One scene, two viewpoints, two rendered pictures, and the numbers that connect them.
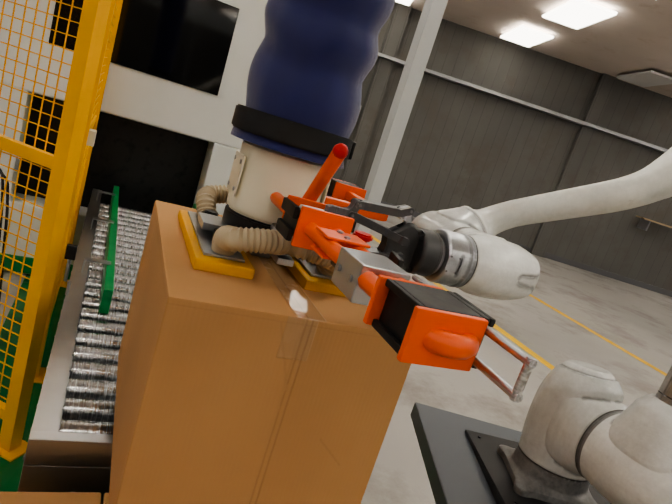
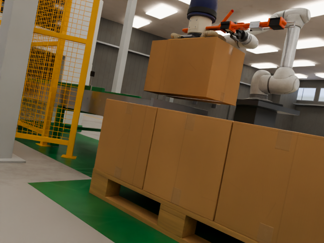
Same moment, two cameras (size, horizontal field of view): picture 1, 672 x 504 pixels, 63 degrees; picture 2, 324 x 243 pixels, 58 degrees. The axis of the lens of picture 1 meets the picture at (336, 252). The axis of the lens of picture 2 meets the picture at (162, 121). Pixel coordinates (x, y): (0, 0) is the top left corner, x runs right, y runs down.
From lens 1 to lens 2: 1.76 m
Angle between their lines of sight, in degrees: 26
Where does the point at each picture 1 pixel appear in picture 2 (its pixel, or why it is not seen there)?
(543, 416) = (256, 82)
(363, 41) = not seen: outside the picture
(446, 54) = (101, 32)
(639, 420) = (279, 71)
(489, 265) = (253, 37)
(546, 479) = (260, 96)
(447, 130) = (107, 68)
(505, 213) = not seen: hidden behind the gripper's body
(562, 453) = (263, 87)
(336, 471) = (235, 85)
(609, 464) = (276, 82)
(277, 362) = (228, 55)
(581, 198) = not seen: hidden behind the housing
